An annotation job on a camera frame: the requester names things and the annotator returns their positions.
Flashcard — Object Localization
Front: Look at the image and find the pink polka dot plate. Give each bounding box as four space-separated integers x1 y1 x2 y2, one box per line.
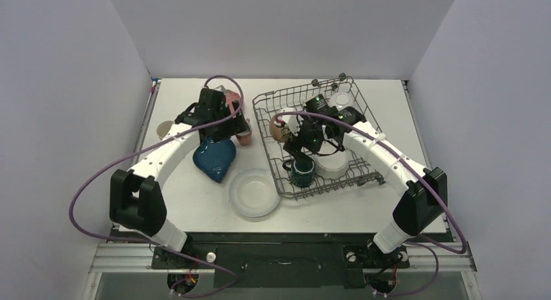
224 90 241 114

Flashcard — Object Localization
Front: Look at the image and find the dark green mug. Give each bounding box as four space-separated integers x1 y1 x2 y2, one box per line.
283 156 316 188

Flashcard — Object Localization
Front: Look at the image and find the small orange cup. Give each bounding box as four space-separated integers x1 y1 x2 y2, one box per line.
236 124 252 146

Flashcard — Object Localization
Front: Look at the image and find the blue leaf-shaped plate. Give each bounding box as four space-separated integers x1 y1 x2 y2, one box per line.
192 138 237 183

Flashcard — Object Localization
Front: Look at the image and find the light green mug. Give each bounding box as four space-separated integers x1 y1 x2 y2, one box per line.
156 121 173 140

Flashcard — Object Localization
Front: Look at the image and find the white deep plate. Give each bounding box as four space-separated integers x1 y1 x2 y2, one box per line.
228 168 281 218

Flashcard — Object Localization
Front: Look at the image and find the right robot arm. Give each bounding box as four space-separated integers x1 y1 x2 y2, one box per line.
275 95 447 266

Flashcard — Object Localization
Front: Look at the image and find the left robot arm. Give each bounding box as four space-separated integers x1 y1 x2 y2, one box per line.
109 87 248 268

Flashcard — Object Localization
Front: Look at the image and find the small white cup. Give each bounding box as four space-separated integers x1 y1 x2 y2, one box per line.
277 107 296 120

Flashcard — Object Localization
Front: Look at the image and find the brown floral mug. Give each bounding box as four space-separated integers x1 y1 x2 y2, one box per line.
269 116 290 143

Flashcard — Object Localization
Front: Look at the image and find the white round bowl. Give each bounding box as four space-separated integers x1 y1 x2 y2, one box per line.
328 92 355 111

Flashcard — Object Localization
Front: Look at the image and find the white fluted bowl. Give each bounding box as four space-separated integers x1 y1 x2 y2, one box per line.
314 143 349 180

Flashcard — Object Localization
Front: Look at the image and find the grey wire dish rack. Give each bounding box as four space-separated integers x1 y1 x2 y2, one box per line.
252 73 385 199

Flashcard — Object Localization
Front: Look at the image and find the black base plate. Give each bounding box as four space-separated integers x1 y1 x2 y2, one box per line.
107 231 453 290

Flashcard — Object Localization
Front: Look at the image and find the aluminium rail frame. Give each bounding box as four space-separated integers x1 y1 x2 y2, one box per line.
88 243 482 299

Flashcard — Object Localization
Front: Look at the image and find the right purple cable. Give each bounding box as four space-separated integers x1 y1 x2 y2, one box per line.
275 111 468 298

